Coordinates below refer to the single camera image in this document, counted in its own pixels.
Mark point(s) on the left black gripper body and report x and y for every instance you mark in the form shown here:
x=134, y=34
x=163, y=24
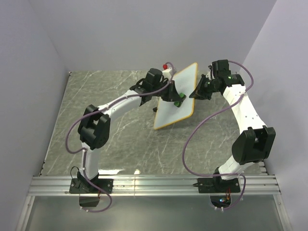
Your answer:
x=163, y=83

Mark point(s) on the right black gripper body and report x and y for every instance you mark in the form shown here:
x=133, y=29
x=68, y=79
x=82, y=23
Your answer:
x=212, y=86

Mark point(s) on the green whiteboard eraser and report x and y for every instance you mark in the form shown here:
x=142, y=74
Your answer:
x=182, y=98

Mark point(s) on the yellow framed whiteboard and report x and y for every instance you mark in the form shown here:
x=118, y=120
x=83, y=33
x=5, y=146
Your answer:
x=168, y=113

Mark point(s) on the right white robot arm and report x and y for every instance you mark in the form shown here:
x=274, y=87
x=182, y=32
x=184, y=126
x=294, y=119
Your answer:
x=255, y=140

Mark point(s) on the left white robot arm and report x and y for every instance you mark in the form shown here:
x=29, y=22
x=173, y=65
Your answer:
x=94, y=127

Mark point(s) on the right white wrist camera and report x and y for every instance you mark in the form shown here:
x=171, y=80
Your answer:
x=211, y=70

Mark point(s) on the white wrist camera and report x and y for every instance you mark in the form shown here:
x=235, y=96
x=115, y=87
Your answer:
x=169, y=69
x=211, y=70

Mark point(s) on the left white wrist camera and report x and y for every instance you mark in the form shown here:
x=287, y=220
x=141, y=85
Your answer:
x=169, y=69

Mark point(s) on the aluminium mounting rail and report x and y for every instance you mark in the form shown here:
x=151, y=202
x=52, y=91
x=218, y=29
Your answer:
x=138, y=185

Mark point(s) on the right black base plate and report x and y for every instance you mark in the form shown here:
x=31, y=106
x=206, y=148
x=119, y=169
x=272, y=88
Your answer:
x=217, y=185

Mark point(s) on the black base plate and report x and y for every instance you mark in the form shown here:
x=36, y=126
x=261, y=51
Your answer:
x=83, y=187
x=217, y=185

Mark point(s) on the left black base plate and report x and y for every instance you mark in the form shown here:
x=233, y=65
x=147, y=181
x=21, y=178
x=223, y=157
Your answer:
x=83, y=187

